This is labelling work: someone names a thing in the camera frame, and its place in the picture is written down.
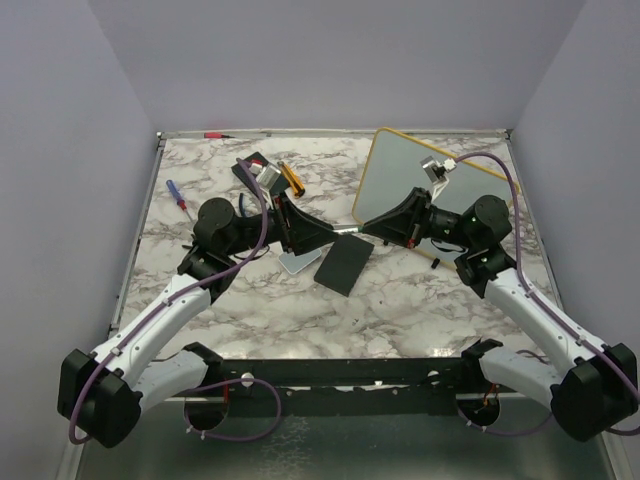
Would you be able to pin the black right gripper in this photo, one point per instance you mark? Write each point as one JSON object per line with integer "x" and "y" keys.
{"x": 407, "y": 222}

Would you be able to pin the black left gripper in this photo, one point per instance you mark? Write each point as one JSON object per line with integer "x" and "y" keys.
{"x": 304, "y": 232}

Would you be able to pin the white green whiteboard marker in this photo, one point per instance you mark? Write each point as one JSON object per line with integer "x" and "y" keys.
{"x": 347, "y": 229}

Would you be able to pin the yellow framed whiteboard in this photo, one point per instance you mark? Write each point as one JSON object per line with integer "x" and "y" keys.
{"x": 394, "y": 167}

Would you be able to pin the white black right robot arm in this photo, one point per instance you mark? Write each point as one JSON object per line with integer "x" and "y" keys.
{"x": 587, "y": 385}

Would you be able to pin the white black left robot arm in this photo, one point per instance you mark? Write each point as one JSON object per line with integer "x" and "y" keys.
{"x": 103, "y": 393}

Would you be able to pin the white grey rectangular eraser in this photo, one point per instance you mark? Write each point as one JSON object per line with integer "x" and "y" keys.
{"x": 294, "y": 264}

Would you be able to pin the large dark grey foam block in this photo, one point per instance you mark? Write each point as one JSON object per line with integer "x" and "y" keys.
{"x": 344, "y": 264}

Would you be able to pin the yellow black utility knife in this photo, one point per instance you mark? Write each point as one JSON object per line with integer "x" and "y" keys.
{"x": 294, "y": 181}

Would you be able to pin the small dark grey foam block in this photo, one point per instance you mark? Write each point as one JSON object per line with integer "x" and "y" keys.
{"x": 242, "y": 172}

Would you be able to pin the blue red screwdriver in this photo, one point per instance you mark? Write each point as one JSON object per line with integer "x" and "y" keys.
{"x": 178, "y": 198}

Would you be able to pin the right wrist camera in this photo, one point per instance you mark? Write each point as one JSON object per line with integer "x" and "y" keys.
{"x": 437, "y": 172}

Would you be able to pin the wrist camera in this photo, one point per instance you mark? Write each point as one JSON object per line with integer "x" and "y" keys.
{"x": 269, "y": 178}
{"x": 437, "y": 172}

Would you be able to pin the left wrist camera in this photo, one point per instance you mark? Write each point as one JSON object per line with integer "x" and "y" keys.
{"x": 269, "y": 178}

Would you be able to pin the blue handled pliers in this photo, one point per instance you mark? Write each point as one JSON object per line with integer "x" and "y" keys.
{"x": 241, "y": 206}

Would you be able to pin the red marker on rail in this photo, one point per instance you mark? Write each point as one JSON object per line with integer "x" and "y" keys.
{"x": 217, "y": 135}

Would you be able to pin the black front mounting rail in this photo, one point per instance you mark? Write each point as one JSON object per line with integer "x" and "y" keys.
{"x": 345, "y": 387}

